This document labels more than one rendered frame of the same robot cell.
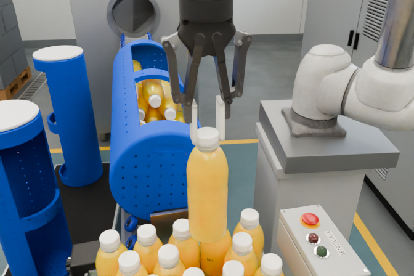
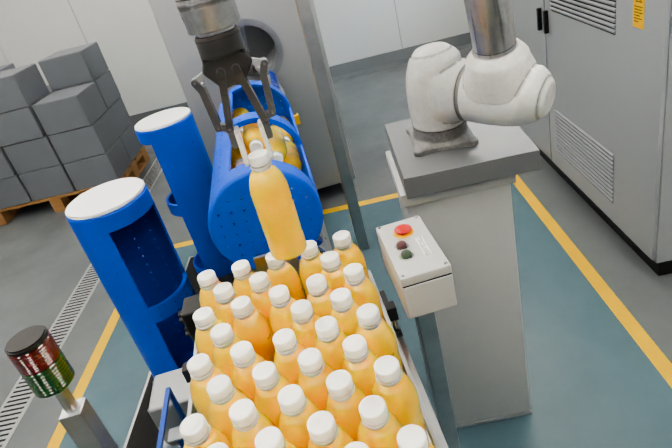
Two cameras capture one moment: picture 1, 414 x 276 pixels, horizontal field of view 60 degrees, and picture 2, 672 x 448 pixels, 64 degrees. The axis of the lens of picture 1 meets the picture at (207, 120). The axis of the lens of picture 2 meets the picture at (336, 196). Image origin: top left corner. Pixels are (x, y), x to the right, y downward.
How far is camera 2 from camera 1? 0.45 m
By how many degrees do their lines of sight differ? 9
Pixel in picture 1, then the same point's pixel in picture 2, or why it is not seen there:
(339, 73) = (445, 72)
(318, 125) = (441, 137)
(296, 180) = (428, 206)
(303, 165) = (426, 185)
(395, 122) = (511, 114)
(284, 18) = not seen: hidden behind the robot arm
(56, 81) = (166, 153)
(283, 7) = not seen: outside the picture
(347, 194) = (496, 213)
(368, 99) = (476, 95)
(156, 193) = (260, 238)
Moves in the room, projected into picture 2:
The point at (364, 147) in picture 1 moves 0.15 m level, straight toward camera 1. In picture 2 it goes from (496, 152) to (480, 180)
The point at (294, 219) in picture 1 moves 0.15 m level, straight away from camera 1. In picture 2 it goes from (388, 233) to (405, 197)
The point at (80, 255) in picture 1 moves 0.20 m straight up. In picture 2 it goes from (190, 306) to (157, 235)
